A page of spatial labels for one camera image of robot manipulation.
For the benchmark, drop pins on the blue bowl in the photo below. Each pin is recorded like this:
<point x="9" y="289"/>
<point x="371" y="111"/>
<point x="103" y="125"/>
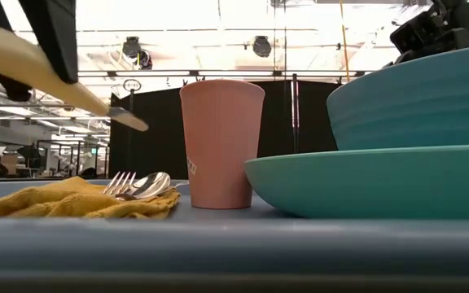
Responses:
<point x="413" y="106"/>

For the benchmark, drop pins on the teal plate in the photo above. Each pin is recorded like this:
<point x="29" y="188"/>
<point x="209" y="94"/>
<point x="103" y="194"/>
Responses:
<point x="373" y="183"/>

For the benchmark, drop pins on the yellow cloth napkin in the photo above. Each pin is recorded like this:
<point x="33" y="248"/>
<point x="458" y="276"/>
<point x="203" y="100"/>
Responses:
<point x="47" y="201"/>

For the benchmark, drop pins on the pink cup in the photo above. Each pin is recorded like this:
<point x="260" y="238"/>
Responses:
<point x="222" y="142"/>

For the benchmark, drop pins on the blue plastic tray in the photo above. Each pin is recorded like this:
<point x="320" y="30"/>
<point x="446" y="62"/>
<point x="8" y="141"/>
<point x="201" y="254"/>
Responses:
<point x="234" y="244"/>

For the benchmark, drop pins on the black hanging spotlight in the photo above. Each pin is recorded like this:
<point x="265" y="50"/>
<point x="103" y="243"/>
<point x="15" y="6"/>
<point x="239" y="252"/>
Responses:
<point x="132" y="48"/>
<point x="262" y="46"/>

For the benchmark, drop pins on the black partition curtain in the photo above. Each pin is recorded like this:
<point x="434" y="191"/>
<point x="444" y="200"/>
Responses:
<point x="153" y="138"/>

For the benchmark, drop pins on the black metal rig frame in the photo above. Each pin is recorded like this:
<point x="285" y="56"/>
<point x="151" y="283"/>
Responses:
<point x="234" y="73"/>

